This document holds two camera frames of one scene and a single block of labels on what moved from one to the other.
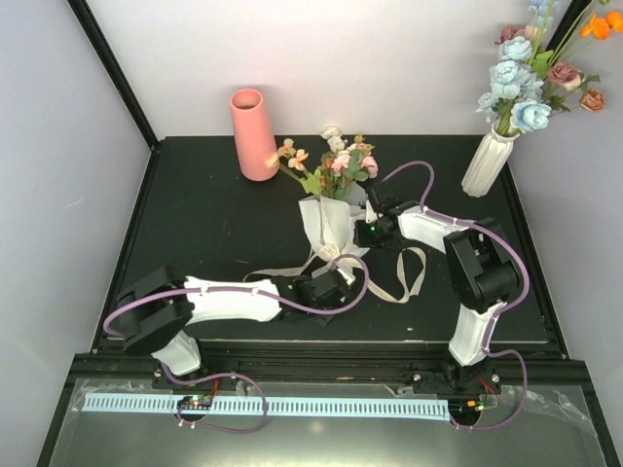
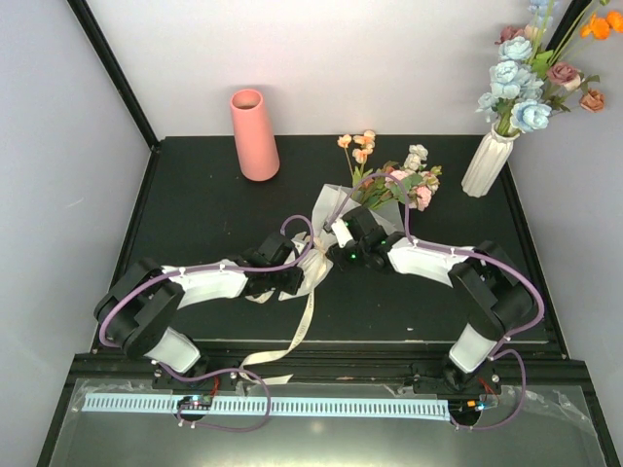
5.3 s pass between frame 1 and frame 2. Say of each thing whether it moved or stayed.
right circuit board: stayed
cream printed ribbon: moved
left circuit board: stayed
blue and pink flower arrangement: stayed
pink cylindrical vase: stayed
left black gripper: moved
